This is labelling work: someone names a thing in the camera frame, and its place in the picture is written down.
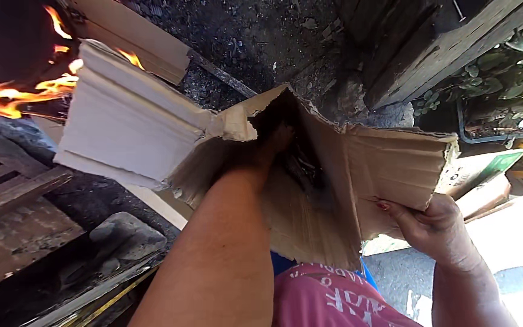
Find flat grey stone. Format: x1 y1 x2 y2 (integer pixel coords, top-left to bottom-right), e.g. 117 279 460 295
89 212 167 262

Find long weathered wooden plank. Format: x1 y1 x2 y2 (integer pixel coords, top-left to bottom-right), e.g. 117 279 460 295
20 251 164 327

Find grey concrete block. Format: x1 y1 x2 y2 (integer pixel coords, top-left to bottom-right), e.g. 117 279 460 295
373 102 415 129

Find torn brown cardboard box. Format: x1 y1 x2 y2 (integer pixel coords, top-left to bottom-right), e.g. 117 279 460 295
54 39 460 272

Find rusty brown board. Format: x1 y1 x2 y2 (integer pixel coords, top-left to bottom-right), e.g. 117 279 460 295
0 195 86 299

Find narrow grey wooden stick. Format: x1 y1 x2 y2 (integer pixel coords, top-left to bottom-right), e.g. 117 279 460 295
188 49 258 99

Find person's body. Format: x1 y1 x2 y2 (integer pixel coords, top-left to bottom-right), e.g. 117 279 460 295
272 263 424 327

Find person's left forearm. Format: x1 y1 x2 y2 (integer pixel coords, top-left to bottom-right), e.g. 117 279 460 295
127 164 275 327

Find weathered wooden post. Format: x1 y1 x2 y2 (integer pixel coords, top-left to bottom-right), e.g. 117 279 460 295
334 0 523 111

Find large black pot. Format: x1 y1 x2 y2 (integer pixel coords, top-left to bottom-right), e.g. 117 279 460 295
0 0 79 94

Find person's right forearm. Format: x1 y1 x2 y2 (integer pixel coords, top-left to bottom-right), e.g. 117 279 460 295
431 254 519 327

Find orange flames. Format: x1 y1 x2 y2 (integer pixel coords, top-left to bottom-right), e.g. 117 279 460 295
0 5 146 121

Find person's right hand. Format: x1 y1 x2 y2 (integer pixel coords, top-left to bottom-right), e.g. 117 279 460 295
376 193 476 274

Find green leafy plants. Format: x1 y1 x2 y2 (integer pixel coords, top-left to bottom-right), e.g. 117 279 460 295
413 18 523 148

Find blue plastic seat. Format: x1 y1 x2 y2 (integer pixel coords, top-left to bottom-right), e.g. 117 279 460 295
270 250 379 291

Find flat brown cardboard piece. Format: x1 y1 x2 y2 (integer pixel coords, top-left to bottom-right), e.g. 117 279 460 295
64 0 192 86

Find carton with green print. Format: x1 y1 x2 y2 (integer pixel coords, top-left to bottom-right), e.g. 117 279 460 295
439 149 523 201

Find dark plastic planter tray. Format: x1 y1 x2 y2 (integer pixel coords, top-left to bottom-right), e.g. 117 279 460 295
456 93 523 144

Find person's left hand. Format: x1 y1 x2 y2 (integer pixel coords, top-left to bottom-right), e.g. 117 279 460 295
258 121 296 172

